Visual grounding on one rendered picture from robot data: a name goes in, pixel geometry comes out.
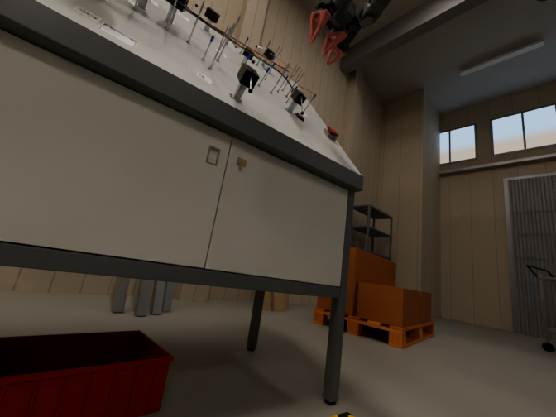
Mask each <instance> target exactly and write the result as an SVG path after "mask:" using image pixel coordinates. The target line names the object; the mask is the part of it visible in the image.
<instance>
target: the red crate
mask: <svg viewBox="0 0 556 417"><path fill-rule="evenodd" d="M173 360H174V357H173V356H172V355H171V354H169V353H168V352H167V351H166V350H165V349H164V348H162V347H161V346H160V345H158V344H157V343H156V342H154V341H153V340H152V339H151V338H149V337H148V336H147V335H145V334H144V333H143V332H142V331H141V330H134V331H117V332H100V333H67V334H50V335H33V336H16V337H0V417H138V416H142V415H148V414H150V413H154V412H157V411H159V410H160V407H161V400H162V396H163V392H164V389H165V382H166V378H167V374H168V371H169V366H170V362H173Z"/></svg>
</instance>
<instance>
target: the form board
mask: <svg viewBox="0 0 556 417"><path fill-rule="evenodd" d="M36 1H37V2H39V3H41V4H43V5H45V6H47V7H49V8H51V9H52V10H54V11H56V12H58V13H60V14H62V15H63V16H65V17H68V18H69V19H71V20H73V21H74V22H77V23H79V24H80V25H82V26H84V27H86V28H88V29H89V30H91V31H94V32H95V33H97V34H99V35H100V36H103V37H105V38H107V39H108V40H110V41H112V42H114V43H116V44H118V45H119V46H121V47H123V48H125V49H127V50H129V51H131V52H132V53H134V54H136V55H139V56H140V57H141V58H143V59H145V60H148V61H150V62H151V63H152V64H154V65H157V66H159V67H161V68H162V69H163V70H166V71H168V72H170V73H172V74H173V75H175V76H177V77H179V78H181V79H183V80H184V81H186V82H188V83H190V84H192V85H194V86H195V87H197V88H199V89H202V90H203V91H205V92H206V93H209V94H211V95H213V96H214V97H216V98H218V99H220V100H222V101H224V102H225V103H228V104H229V105H231V106H233V107H235V108H237V109H239V110H240V111H242V112H244V113H246V114H248V115H250V116H251V117H254V118H255V119H257V120H259V121H261V122H263V123H265V124H266V125H268V126H270V127H272V128H274V129H276V130H277V131H279V132H282V133H284V134H285V135H286V136H288V137H291V138H293V139H295V140H296V141H298V142H300V143H302V144H304V145H306V146H307V147H309V148H311V149H313V150H315V151H317V152H318V153H320V154H322V155H324V156H327V157H328V158H329V159H331V160H333V161H336V162H337V163H339V164H340V165H343V166H345V167H347V168H348V169H350V170H352V171H354V172H356V173H358V174H359V175H361V174H360V173H359V171H358V170H357V168H356V166H355V165H354V164H353V163H352V161H351V160H350V159H349V157H348V155H347V154H346V153H345V151H344V150H343V148H342V147H341V146H340V145H339V143H338V142H337V140H336V141H334V140H332V139H330V138H329V137H327V136H326V134H325V133H324V128H326V129H327V126H326V125H325V124H324V122H323V120H322V119H321V117H320V116H319V115H318V114H317V112H316V111H315V110H314V108H313V106H312V105H311V104H310V105H309V106H308V104H309V100H308V99H306V100H305V101H304V103H303V111H304V110H305V111H304V113H305V114H306V115H307V116H308V117H306V116H304V115H301V114H300V111H301V106H300V105H299V104H297V105H296V107H295V109H294V110H293V114H294V115H293V114H292V113H289V112H288V111H286V110H285V108H288V107H289V105H290V103H291V102H292V100H293V99H292V97H290V95H291V91H290V89H291V87H290V85H289V84H287V85H286V83H287V81H285V82H284V80H285V78H284V77H283V76H282V77H281V79H280V81H279V83H278V84H277V85H276V83H277V81H278V80H279V78H280V76H281V74H280V73H279V72H278V71H276V70H275V69H273V68H272V69H271V67H270V69H271V72H270V73H269V71H270V69H269V71H268V73H269V74H268V73H267V74H268V76H267V74H266V76H267V77H266V76H265V77H266V80H264V79H263V80H262V78H263V77H264V75H265V73H266V68H267V66H268V65H267V64H265V67H263V66H262V65H261V63H262V61H260V62H259V64H258V66H257V65H256V64H257V63H258V61H259V59H257V58H256V57H255V56H253V59H254V60H255V63H254V64H253V63H252V60H248V62H247V65H249V66H251V67H252V68H253V69H255V70H256V72H257V73H258V75H259V77H260V78H259V79H258V81H257V83H256V85H255V87H254V89H253V92H252V93H248V89H249V88H246V90H245V92H244V93H243V95H242V97H241V98H240V99H241V100H242V102H243V103H240V102H238V101H237V100H236V99H234V98H231V97H230V95H229V93H231V94H234V93H235V91H236V89H237V86H238V85H239V80H238V77H237V73H238V71H239V69H240V67H241V65H240V64H241V63H242V60H243V58H244V55H243V54H241V55H240V54H239V53H240V52H241V50H242V48H239V49H240V50H239V49H238V48H235V45H236V44H235V43H234V44H235V45H234V44H233V43H232V42H231V41H229V42H228V46H227V45H226V46H225V48H224V50H223V53H224V54H225V55H226V57H227V59H226V58H225V57H223V56H222V55H221V56H220V58H219V62H217V61H216V60H215V61H214V63H213V67H212V70H213V71H212V70H210V69H208V67H209V66H210V65H211V64H212V62H213V59H214V56H215V55H216V53H217V52H216V50H215V49H217V50H218V48H219V46H220V41H221V40H222V38H223V36H222V35H220V34H219V33H217V32H216V31H215V30H213V29H212V28H211V27H210V29H209V31H208V32H206V30H204V29H203V28H204V27H205V23H203V22H202V21H200V20H198V22H197V24H196V27H195V29H194V32H193V35H192V36H191V39H190V44H188V43H187V42H186V41H187V40H188V39H189V36H190V34H191V31H192V29H193V27H194V24H195V21H196V18H197V17H195V16H193V15H192V14H190V13H189V12H187V11H185V12H181V11H180V10H178V9H177V11H176V14H175V18H174V21H173V23H174V24H172V25H170V24H169V26H168V29H169V31H167V30H165V29H164V27H166V25H167V22H165V21H164V20H165V19H166V17H167V14H168V11H169V9H170V3H168V2H167V1H166V0H152V1H154V2H156V3H157V4H159V5H158V7H157V6H156V5H154V4H153V3H151V2H149V1H148V2H147V5H146V8H147V9H146V10H145V11H144V12H143V11H142V10H141V9H139V8H138V7H137V10H138V12H136V11H134V10H133V9H132V7H135V6H134V5H132V4H131V3H129V2H128V0H108V1H109V2H106V1H104V0H36ZM77 5H80V6H81V7H83V8H85V9H86V10H88V11H90V12H91V13H93V14H95V15H97V16H98V17H101V18H102V19H103V20H102V21H100V22H99V23H97V22H94V21H92V20H91V19H89V18H87V17H85V16H84V15H82V14H80V13H78V12H76V11H75V10H73V9H72V8H74V7H76V6H77ZM178 12H179V13H180V14H182V15H183V16H185V17H187V18H188V19H189V22H188V21H187V20H185V19H184V18H183V17H181V16H180V15H178ZM104 23H106V24H108V25H109V26H111V27H113V28H114V29H116V30H118V31H120V32H121V33H123V34H125V35H127V36H129V37H131V38H132V39H133V40H135V41H137V44H136V46H135V47H134V48H132V47H130V46H129V45H127V44H125V43H123V42H122V41H120V40H118V39H116V38H115V37H113V36H110V35H109V34H107V33H106V32H104V31H101V30H99V29H98V28H99V27H100V26H101V25H102V24H104ZM212 35H214V38H213V42H211V45H210V47H209V48H208V46H209V42H210V39H211V37H212ZM207 48H208V52H207V54H206V56H205V58H204V60H205V61H202V60H201V59H202V58H203V57H204V54H205V51H206V50H207ZM243 51H244V50H242V53H243ZM219 55H220V54H218V56H217V58H218V57H219ZM217 58H216V59H217ZM196 70H197V71H198V72H200V73H202V74H204V75H206V76H208V77H209V78H210V79H212V84H213V85H211V84H210V83H208V82H206V81H204V80H202V79H201V78H199V77H197V76H196ZM261 80H262V82H261ZM260 82H261V84H260V86H261V87H259V86H258V84H259V83H260ZM283 82H284V83H283ZM282 83H283V85H282ZM275 85H276V87H275ZM281 85H282V86H281ZM285 85H286V86H285ZM280 86H281V88H280ZM274 87H275V89H274V90H273V92H272V93H273V94H271V93H270V91H271V90H272V89H273V88H274ZM284 87H285V88H284ZM279 88H280V89H283V88H284V92H283V91H281V90H279V93H278V92H276V91H277V90H278V89H279ZM289 91H290V93H289ZM288 93H289V95H288V97H286V96H285V95H287V94H288ZM289 97H290V99H289V100H288V98H289ZM287 100H288V103H285V101H287ZM307 106H308V107H307ZM306 107H307V108H306ZM305 108H306V109H305ZM295 113H298V114H300V115H301V116H303V118H304V122H303V121H301V120H300V119H298V118H297V117H296V115H295Z"/></svg>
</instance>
